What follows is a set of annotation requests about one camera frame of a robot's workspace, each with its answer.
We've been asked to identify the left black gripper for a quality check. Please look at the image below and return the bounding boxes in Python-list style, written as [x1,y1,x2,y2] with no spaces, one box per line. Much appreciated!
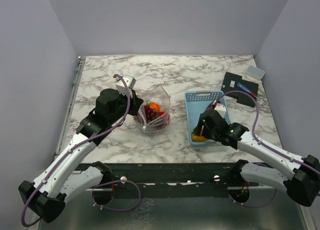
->
[109,89,144,125]

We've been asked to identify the orange mini pumpkin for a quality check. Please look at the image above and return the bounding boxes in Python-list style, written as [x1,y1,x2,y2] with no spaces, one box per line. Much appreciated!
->
[149,102,161,112]

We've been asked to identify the red grape bunch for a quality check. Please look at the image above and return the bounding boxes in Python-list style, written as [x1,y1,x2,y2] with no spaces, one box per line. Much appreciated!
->
[144,105,160,122]

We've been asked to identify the yellow bell pepper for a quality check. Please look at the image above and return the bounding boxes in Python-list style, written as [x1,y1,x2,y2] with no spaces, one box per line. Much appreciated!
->
[191,127,208,142]

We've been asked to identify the clear pink zip bag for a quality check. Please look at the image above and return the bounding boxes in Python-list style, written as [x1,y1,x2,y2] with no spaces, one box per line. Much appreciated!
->
[133,85,171,136]

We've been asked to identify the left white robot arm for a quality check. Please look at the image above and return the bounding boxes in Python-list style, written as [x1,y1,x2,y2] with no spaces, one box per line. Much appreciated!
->
[18,88,144,227]

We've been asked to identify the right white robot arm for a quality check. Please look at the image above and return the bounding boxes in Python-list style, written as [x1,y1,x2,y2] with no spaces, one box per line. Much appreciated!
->
[191,109,320,207]

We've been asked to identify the light blue plastic basket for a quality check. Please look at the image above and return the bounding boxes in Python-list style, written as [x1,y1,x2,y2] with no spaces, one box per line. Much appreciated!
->
[184,90,231,147]

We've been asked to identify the blue red screwdriver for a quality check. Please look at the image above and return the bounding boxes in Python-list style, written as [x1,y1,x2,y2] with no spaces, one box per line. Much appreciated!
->
[237,83,265,103]

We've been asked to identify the clear plastic lid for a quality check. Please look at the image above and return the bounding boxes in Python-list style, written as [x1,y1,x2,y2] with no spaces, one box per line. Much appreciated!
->
[246,65,265,80]

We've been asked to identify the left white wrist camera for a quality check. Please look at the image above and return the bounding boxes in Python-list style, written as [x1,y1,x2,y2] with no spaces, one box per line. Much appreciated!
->
[113,74,136,98]

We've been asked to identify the aluminium side rail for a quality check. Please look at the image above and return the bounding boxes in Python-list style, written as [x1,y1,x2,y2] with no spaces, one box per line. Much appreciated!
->
[54,56,86,158]

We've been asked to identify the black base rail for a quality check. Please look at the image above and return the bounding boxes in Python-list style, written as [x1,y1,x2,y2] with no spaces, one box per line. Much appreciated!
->
[74,161,261,198]

